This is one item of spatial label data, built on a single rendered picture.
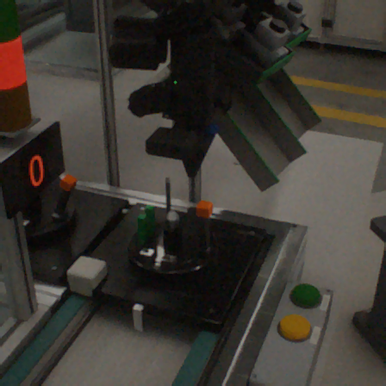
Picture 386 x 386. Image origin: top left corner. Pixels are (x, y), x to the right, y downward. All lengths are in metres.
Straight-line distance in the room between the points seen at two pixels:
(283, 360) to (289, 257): 0.22
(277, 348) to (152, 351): 0.18
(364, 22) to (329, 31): 0.27
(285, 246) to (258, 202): 0.30
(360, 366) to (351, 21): 4.10
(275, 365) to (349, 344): 0.22
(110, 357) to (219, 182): 0.60
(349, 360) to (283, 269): 0.17
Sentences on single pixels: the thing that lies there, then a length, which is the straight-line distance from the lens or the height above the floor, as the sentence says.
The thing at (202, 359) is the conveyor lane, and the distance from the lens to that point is 0.84.
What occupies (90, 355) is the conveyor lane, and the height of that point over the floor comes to 0.92.
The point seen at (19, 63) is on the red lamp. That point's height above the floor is 1.33.
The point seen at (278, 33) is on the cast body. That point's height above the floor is 1.26.
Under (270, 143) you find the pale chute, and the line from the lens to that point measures 1.18.
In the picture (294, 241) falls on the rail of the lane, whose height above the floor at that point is 0.96.
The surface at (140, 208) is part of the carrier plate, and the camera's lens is 1.08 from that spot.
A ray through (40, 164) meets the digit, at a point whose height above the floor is 1.21.
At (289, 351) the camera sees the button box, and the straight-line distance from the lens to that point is 0.84.
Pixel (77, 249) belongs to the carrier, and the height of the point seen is 0.97.
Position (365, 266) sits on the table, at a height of 0.86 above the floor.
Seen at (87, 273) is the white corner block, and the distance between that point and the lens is 0.91.
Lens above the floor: 1.56
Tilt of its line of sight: 31 degrees down
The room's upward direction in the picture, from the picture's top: straight up
